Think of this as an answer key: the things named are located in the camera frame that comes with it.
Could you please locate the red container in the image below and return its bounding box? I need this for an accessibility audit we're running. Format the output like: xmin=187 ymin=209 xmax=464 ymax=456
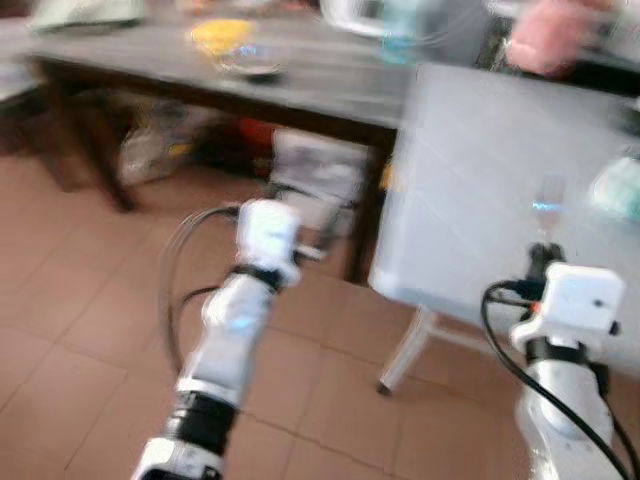
xmin=235 ymin=118 xmax=282 ymax=152

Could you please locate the teal cup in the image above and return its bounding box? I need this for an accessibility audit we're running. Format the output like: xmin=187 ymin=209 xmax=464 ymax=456
xmin=590 ymin=155 xmax=640 ymax=224

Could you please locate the white folding table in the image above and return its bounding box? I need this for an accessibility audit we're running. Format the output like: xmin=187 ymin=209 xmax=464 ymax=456
xmin=368 ymin=62 xmax=640 ymax=397

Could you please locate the grey wooden table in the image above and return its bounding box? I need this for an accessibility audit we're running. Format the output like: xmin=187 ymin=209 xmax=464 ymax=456
xmin=25 ymin=15 xmax=640 ymax=288

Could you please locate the crumpled plastic bag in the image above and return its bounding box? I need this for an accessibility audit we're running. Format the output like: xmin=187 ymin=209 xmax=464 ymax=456
xmin=120 ymin=100 xmax=232 ymax=187

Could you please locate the stainless steel bowl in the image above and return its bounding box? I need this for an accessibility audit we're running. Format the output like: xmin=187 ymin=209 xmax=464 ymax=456
xmin=213 ymin=45 xmax=290 ymax=82

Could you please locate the yellow plastic bowl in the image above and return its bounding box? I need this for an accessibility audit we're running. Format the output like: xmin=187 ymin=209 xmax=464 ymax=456
xmin=190 ymin=18 xmax=257 ymax=57

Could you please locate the white kitchen food processor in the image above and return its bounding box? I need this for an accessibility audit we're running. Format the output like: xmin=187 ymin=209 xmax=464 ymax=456
xmin=320 ymin=0 xmax=393 ymax=39

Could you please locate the pink rounded object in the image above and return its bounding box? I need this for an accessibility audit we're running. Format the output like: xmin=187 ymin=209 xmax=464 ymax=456
xmin=505 ymin=0 xmax=593 ymax=80

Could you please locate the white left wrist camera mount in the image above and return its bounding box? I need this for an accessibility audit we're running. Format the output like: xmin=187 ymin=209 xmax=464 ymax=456
xmin=237 ymin=199 xmax=302 ymax=286

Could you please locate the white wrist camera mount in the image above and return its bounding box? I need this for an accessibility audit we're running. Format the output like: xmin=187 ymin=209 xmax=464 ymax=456
xmin=514 ymin=263 xmax=627 ymax=351
xmin=237 ymin=199 xmax=302 ymax=286

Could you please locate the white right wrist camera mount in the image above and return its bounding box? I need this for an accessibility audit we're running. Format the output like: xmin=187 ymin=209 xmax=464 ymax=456
xmin=514 ymin=263 xmax=627 ymax=351

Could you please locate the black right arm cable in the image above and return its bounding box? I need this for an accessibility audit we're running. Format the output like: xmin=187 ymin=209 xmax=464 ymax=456
xmin=480 ymin=281 xmax=618 ymax=480

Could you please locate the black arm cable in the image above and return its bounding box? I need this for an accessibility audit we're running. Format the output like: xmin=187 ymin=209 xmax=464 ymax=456
xmin=480 ymin=281 xmax=618 ymax=480
xmin=158 ymin=205 xmax=243 ymax=373

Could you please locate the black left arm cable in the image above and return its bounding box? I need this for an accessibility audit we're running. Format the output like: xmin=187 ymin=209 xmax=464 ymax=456
xmin=158 ymin=205 xmax=243 ymax=373

